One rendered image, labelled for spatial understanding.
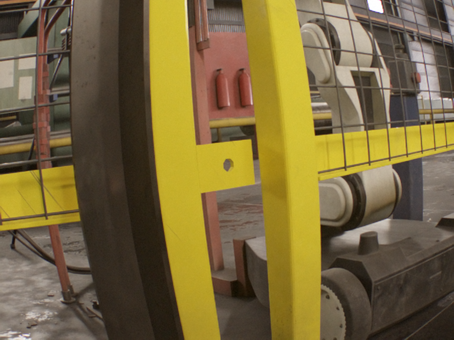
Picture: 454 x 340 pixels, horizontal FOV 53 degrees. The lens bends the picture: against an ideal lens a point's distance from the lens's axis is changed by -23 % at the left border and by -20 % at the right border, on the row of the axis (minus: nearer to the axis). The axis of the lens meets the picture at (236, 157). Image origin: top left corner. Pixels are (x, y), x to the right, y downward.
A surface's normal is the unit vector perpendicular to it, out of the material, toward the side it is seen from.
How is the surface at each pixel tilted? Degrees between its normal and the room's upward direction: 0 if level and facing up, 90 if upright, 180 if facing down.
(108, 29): 90
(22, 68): 90
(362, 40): 78
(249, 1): 90
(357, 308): 67
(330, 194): 90
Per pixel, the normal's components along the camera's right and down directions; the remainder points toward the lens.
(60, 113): 0.61, -0.02
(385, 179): 0.43, -0.16
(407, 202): -0.79, 0.11
